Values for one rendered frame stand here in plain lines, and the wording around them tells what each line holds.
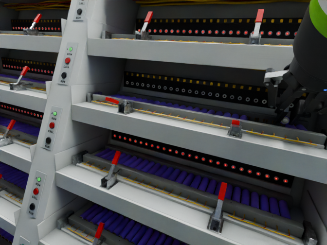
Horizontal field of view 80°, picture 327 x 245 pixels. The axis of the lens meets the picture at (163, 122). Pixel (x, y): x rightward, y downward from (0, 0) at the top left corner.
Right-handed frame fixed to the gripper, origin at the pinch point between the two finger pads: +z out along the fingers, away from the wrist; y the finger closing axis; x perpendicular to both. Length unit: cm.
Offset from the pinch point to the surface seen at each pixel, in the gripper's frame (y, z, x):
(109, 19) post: 52, -3, -20
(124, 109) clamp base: 35.0, -4.0, 7.2
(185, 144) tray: 18.5, -2.3, 11.7
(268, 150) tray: 2.9, -3.6, 9.5
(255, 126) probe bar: 5.6, -0.2, 4.3
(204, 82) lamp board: 20.6, 8.3, -8.5
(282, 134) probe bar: 0.5, 0.1, 4.8
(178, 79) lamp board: 28.6, 8.2, -8.5
